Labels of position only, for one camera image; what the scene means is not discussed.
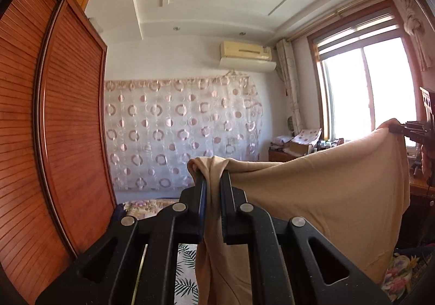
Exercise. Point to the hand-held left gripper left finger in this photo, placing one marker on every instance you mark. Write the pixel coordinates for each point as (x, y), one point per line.
(198, 209)

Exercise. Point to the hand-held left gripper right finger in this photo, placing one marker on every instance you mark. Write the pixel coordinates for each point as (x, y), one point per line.
(227, 209)

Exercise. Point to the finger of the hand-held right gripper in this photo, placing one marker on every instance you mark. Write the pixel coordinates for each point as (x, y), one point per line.
(416, 124)
(404, 131)

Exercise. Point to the beige printed t-shirt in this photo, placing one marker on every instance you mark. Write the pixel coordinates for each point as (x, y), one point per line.
(323, 196)

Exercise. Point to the person's right hand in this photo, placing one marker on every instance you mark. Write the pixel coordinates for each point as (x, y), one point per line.
(425, 158)

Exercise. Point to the floral blanket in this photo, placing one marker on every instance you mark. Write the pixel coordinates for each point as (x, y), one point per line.
(149, 208)

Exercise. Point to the window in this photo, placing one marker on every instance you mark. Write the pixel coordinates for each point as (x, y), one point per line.
(367, 87)

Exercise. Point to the group of small bottles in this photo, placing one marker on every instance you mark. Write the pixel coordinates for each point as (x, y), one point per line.
(329, 143)

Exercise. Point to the low wooden cabinet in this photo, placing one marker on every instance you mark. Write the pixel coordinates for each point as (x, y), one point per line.
(280, 155)

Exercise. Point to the sheer circle-patterned curtain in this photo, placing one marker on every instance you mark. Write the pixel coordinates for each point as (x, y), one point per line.
(176, 131)

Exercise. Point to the stack of papers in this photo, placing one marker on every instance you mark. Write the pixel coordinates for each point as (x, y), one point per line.
(280, 141)

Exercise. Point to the white pink-dotted cloth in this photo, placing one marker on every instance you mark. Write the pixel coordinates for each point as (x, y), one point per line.
(307, 136)

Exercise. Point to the tied patterned window drape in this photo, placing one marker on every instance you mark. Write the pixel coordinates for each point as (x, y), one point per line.
(413, 22)

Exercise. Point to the small dark desk fan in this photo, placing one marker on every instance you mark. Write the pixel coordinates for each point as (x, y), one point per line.
(290, 124)

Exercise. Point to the white patterned window drape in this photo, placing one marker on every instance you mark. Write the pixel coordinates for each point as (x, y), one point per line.
(289, 87)

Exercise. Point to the floral cloth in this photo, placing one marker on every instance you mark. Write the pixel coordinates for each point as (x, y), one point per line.
(402, 274)

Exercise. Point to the brown slatted wooden wardrobe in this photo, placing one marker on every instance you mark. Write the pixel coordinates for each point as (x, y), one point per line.
(51, 138)

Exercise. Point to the wall air conditioner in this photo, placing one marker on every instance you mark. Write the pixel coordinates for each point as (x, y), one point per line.
(246, 55)

